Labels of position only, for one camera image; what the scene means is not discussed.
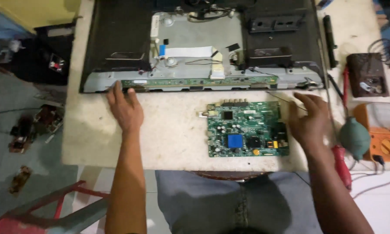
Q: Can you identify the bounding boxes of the black speaker box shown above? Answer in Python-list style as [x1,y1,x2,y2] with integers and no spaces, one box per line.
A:
[11,23,76,86]

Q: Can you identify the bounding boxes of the white flat ribbon cable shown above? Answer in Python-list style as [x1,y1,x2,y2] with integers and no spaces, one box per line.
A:
[158,45,223,62]

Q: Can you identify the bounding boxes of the brown tray of small parts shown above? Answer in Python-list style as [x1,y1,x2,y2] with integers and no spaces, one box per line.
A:
[346,53,390,98]

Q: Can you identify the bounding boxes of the green circuit board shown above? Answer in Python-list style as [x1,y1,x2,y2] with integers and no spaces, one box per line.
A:
[198,98,290,158]

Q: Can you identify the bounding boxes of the teal rubber dust blower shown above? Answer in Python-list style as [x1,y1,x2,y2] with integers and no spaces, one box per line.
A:
[339,117,371,161]

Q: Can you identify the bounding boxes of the small brown circuit board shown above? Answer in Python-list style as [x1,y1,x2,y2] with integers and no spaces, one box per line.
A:
[9,166,33,195]

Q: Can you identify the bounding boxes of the black coiled cable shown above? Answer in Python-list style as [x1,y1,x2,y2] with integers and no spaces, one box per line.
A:
[368,38,390,73]

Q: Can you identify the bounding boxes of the black rod tool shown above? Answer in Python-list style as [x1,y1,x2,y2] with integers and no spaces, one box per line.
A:
[323,14,339,69]

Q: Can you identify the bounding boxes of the red handled screwdriver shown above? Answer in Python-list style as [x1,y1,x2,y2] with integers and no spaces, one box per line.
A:
[331,145,353,191]

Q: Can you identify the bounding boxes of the opened flat television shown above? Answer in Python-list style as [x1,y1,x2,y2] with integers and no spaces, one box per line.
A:
[79,0,326,94]

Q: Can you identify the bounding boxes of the red metal chair frame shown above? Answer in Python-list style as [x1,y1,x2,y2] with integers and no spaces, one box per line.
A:
[0,180,110,234]

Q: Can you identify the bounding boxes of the orange multimeter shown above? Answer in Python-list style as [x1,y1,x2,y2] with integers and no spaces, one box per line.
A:
[354,102,390,163]

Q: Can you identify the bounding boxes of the heap of circuit boards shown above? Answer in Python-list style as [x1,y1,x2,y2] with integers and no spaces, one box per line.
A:
[8,104,65,154]

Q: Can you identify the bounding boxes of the person's left hand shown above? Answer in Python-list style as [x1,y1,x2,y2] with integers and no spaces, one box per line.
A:
[106,81,145,134]

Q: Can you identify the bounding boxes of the person's right hand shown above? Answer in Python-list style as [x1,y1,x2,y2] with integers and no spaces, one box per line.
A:
[287,92,331,151]

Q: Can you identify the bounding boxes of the person's grey trousers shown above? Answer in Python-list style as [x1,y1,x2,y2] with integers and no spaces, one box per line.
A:
[155,170,324,234]

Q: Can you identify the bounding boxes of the long green strip board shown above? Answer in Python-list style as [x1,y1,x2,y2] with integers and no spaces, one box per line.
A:
[121,76,279,89]

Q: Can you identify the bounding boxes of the black probe lead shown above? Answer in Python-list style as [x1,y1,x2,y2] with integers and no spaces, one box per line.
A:
[327,73,344,99]

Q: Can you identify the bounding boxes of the red probe lead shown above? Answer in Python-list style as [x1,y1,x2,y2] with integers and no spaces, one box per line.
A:
[342,66,350,109]

